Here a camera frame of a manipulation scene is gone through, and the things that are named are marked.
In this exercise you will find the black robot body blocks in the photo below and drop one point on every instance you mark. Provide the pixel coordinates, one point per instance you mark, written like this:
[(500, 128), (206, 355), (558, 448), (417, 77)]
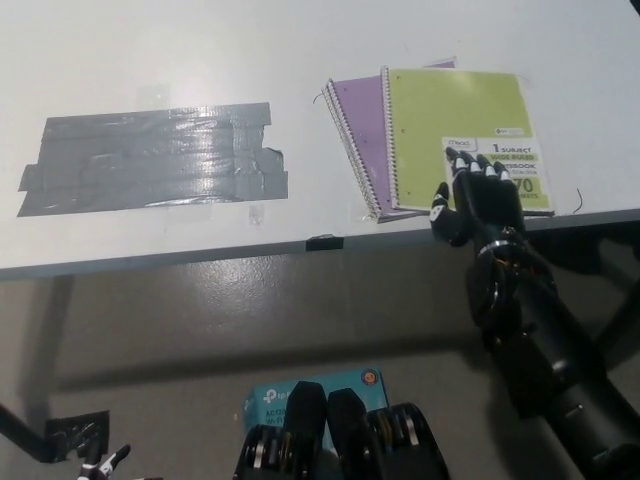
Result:
[(350, 440)]

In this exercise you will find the black table leg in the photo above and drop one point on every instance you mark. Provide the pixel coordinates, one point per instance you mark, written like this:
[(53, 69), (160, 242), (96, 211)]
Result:
[(17, 425), (620, 320)]

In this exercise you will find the small clear tape piece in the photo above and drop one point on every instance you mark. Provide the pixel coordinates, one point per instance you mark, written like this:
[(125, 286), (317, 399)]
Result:
[(256, 216)]

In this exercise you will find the teal tp-link box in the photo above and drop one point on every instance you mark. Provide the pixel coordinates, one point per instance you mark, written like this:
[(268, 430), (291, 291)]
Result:
[(272, 395)]

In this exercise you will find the purple spiral notebook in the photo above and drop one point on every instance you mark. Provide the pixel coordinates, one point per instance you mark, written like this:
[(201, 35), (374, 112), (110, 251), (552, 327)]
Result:
[(360, 115)]

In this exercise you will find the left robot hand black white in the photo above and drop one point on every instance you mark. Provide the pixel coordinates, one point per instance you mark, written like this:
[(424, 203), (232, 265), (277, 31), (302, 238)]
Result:
[(105, 467)]

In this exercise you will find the green Mead spiral notebook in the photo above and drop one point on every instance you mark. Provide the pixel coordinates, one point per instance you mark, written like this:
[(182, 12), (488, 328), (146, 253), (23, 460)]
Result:
[(440, 110)]

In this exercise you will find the black floor tape patch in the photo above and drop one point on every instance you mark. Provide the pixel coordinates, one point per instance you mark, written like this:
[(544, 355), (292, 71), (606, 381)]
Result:
[(80, 432)]

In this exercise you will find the grey duct tape patch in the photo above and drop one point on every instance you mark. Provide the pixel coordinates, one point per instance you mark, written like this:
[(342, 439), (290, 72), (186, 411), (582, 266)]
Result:
[(155, 160)]

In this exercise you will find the small black tape piece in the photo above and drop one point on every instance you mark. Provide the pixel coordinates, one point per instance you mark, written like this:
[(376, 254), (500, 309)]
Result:
[(325, 243)]

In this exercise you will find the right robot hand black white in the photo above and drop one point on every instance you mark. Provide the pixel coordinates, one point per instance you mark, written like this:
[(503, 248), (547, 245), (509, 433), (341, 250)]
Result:
[(485, 205)]

